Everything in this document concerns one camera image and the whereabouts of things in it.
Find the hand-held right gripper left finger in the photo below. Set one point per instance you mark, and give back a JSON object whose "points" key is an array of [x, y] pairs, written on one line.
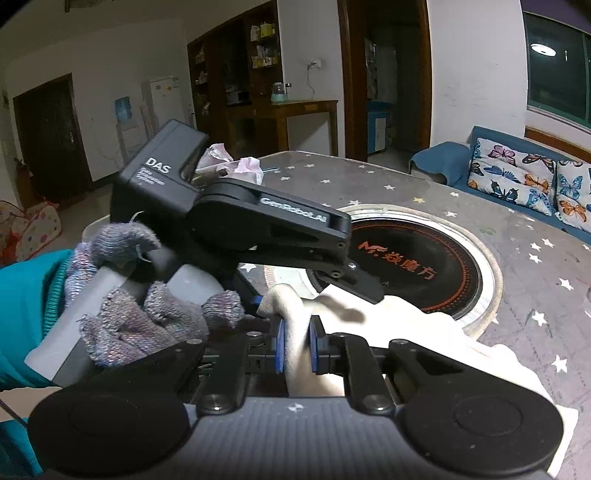
{"points": [[279, 346]]}

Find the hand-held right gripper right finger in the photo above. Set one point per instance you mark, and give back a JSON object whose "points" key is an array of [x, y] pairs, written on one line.
{"points": [[316, 346]]}

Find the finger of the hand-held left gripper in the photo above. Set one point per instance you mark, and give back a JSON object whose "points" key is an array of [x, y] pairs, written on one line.
{"points": [[360, 286], [256, 303]]}

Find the cream garment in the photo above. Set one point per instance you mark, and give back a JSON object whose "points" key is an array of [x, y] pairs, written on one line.
{"points": [[415, 318]]}

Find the person's left forearm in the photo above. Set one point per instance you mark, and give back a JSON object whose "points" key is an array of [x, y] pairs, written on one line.
{"points": [[27, 314]]}

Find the person's left hand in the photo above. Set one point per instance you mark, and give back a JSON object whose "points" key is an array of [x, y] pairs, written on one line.
{"points": [[138, 323]]}

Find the white plastic bag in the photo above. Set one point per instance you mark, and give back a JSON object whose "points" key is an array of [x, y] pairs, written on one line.
{"points": [[214, 154]]}

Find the black round induction cooktop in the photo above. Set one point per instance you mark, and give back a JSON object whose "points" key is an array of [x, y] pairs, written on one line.
{"points": [[438, 258]]}

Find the wooden sideboard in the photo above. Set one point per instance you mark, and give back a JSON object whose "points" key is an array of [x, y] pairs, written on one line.
{"points": [[304, 108]]}

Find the white microwave oven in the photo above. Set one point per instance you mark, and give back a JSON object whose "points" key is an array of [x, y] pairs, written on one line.
{"points": [[238, 97]]}

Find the glass kettle with mint base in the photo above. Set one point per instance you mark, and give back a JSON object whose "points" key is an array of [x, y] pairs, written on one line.
{"points": [[279, 94]]}

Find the blue sofa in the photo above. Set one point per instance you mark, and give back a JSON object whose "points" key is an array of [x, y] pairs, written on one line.
{"points": [[438, 159]]}

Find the blue and white cabinet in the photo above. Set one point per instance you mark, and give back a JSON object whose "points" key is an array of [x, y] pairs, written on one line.
{"points": [[378, 129]]}

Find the white refrigerator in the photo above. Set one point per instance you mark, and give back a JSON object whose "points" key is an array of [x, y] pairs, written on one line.
{"points": [[161, 101]]}

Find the dark wooden shelf unit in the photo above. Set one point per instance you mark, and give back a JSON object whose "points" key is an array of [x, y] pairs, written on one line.
{"points": [[212, 69]]}

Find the grey star-print tablecloth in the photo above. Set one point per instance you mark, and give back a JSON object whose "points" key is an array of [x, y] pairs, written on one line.
{"points": [[508, 221]]}

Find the white water dispenser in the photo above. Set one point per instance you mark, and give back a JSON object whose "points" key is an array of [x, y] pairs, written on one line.
{"points": [[124, 120]]}

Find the butterfly-print cushion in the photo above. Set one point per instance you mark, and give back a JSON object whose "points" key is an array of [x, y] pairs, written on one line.
{"points": [[575, 194], [508, 175]]}

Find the polka-dot play tent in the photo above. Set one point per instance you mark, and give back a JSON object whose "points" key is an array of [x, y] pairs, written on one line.
{"points": [[39, 230]]}

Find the dark wooden door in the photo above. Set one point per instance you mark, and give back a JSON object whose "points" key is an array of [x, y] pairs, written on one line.
{"points": [[46, 138]]}

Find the dark window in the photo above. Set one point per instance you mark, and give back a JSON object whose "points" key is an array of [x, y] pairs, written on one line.
{"points": [[554, 78]]}

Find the white wall socket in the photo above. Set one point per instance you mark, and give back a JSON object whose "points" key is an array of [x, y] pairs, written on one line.
{"points": [[314, 63]]}

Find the wooden door frame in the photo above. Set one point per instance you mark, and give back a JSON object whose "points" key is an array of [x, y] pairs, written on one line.
{"points": [[346, 69]]}

